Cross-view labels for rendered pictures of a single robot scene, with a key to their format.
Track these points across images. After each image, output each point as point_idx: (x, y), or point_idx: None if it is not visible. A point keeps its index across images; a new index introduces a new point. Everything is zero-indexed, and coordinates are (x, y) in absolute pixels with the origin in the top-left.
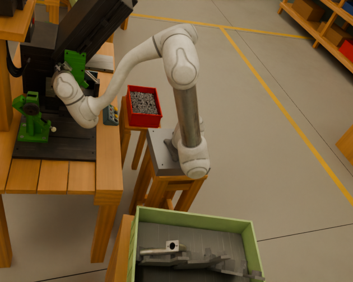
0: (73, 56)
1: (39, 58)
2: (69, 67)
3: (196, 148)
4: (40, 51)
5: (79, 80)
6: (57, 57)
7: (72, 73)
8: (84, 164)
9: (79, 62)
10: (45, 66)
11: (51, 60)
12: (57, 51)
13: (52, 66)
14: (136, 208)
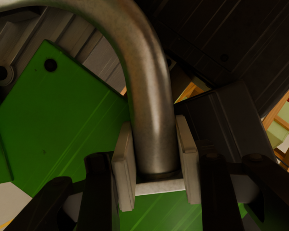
0: (191, 225)
1: (258, 7)
2: (148, 194)
3: None
4: None
5: (23, 160)
6: (224, 114)
7: (92, 146)
8: None
9: (134, 228)
10: (195, 8)
11: (208, 60)
12: (258, 140)
13: (175, 44)
14: None
